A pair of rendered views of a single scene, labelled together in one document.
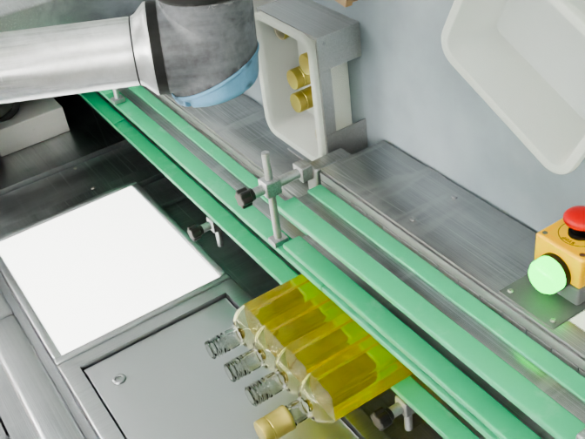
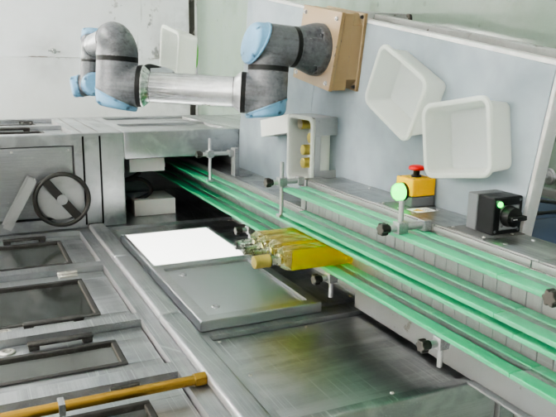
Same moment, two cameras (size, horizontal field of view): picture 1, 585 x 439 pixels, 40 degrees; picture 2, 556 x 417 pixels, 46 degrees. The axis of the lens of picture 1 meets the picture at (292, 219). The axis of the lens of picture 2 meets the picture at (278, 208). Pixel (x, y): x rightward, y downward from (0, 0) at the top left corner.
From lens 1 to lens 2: 0.98 m
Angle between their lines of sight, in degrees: 24
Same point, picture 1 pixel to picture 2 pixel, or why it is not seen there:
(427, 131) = (362, 163)
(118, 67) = (225, 92)
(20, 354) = (131, 265)
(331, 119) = (318, 163)
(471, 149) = (380, 165)
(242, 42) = (280, 90)
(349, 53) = (331, 131)
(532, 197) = not seen: hidden behind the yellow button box
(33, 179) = (150, 225)
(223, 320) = (243, 266)
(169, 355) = (211, 271)
